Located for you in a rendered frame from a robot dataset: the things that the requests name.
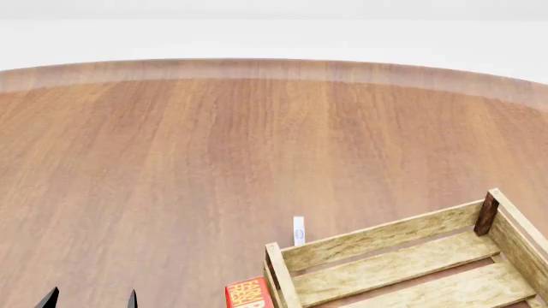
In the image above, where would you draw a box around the red farm fresh box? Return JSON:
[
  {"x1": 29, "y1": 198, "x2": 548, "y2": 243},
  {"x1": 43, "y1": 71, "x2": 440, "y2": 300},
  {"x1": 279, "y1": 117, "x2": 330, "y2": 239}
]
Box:
[{"x1": 224, "y1": 275, "x2": 275, "y2": 308}]

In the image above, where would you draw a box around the wooden slatted crate tray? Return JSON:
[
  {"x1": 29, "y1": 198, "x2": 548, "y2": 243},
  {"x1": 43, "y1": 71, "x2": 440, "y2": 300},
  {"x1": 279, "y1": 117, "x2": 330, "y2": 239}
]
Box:
[{"x1": 262, "y1": 187, "x2": 548, "y2": 308}]

